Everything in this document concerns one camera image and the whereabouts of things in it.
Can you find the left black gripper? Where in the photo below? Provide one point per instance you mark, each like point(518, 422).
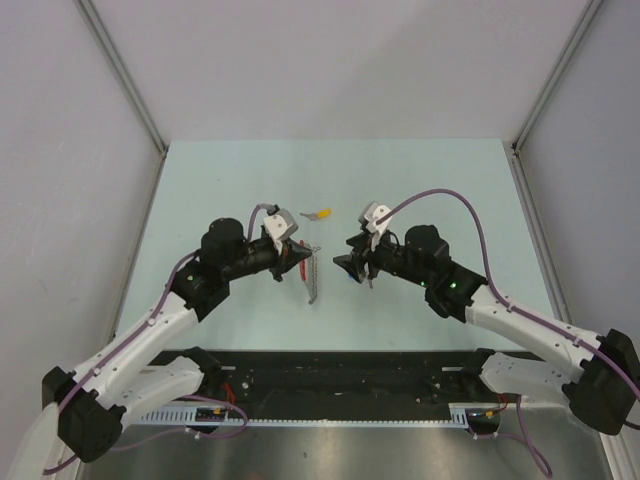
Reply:
point(290, 256)

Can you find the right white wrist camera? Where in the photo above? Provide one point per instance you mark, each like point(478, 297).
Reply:
point(374, 220)

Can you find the white slotted cable duct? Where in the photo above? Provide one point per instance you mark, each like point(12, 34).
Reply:
point(195, 416)

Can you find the key with yellow tag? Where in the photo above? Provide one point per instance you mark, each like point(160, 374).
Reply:
point(319, 215)

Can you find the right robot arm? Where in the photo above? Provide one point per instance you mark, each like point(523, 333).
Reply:
point(595, 376)

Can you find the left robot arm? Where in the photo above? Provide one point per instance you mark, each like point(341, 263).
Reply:
point(99, 398)

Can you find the right aluminium frame post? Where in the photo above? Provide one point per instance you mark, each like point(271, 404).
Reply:
point(586, 21)

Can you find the key with blue white tag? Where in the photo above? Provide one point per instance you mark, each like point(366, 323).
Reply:
point(362, 278)

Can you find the red handled keyring holder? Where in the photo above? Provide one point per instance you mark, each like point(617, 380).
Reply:
point(309, 273)

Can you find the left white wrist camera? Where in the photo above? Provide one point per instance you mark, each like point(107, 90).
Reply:
point(279, 225)

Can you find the left aluminium frame post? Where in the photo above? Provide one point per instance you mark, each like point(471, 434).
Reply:
point(116, 63)

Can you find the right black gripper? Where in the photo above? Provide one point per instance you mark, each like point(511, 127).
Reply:
point(354, 263)

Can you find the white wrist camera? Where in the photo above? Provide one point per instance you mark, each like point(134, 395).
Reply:
point(374, 220)
point(279, 225)

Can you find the aluminium frame post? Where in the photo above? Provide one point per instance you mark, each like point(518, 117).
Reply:
point(586, 21)
point(116, 63)

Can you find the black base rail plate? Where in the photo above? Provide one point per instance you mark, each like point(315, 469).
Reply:
point(431, 376)

